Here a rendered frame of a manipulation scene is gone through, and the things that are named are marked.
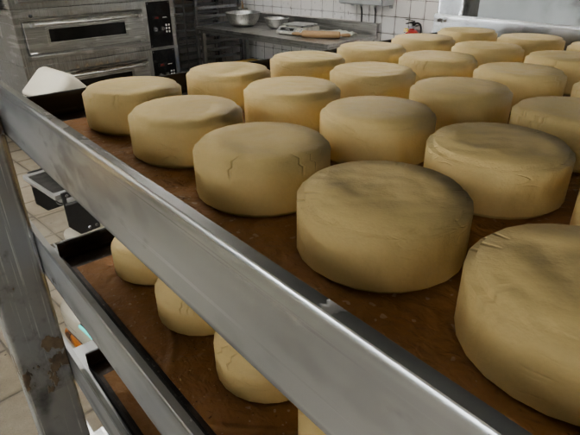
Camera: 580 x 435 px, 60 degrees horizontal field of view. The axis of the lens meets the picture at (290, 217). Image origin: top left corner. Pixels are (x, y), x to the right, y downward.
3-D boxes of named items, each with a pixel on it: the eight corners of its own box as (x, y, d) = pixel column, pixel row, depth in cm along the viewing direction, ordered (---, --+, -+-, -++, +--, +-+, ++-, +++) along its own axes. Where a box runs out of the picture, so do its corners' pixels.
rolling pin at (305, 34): (290, 37, 469) (290, 30, 466) (293, 36, 474) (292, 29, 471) (349, 39, 455) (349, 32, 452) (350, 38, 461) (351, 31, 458)
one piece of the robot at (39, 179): (74, 199, 189) (61, 145, 179) (112, 223, 172) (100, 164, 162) (32, 214, 179) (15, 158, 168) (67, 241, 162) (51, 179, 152)
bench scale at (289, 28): (275, 34, 491) (275, 24, 487) (295, 30, 513) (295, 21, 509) (300, 36, 475) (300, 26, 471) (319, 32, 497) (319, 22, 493)
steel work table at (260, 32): (203, 105, 591) (195, 16, 545) (249, 94, 636) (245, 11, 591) (324, 141, 473) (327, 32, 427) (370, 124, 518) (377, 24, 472)
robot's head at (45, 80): (76, 90, 173) (39, 61, 161) (107, 100, 160) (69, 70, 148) (53, 124, 171) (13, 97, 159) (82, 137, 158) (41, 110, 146)
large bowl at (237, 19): (217, 26, 546) (217, 12, 539) (245, 22, 571) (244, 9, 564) (241, 29, 522) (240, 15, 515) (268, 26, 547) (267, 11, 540)
